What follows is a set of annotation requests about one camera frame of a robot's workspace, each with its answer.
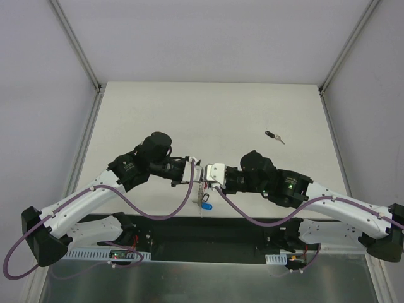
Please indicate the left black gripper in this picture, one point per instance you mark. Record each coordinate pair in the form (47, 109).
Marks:
(182, 173)

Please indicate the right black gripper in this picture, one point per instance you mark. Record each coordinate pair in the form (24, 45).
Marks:
(230, 180)

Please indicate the keyring with red tag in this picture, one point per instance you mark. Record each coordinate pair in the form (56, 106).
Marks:
(202, 196)

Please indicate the blue head key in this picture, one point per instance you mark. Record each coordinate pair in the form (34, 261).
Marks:
(206, 206)

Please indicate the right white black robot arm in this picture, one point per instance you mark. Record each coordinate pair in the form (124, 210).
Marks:
(377, 228)

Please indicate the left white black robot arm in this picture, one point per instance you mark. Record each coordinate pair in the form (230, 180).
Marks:
(46, 230)

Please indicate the black head silver key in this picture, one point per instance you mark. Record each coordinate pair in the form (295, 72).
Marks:
(274, 136)

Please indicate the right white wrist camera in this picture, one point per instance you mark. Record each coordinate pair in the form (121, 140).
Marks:
(214, 175)

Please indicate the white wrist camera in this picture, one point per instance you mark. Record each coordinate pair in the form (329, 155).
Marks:
(193, 171)
(214, 175)

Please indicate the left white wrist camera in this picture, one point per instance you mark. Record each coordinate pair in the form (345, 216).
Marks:
(193, 171)

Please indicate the right white cable duct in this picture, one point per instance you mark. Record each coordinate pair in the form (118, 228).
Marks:
(276, 259)

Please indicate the left aluminium table rail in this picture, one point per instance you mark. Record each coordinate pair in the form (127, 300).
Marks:
(79, 158)

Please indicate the aluminium table rail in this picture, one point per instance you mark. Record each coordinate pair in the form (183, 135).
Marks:
(79, 158)
(335, 144)

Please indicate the right aluminium table rail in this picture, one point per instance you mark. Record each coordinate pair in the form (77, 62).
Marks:
(335, 144)

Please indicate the left aluminium frame post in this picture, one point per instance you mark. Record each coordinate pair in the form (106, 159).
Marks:
(68, 30)

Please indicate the aluminium frame post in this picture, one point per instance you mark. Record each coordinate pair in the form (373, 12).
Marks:
(359, 27)
(68, 30)

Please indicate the right aluminium frame post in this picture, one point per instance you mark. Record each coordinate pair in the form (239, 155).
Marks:
(359, 27)

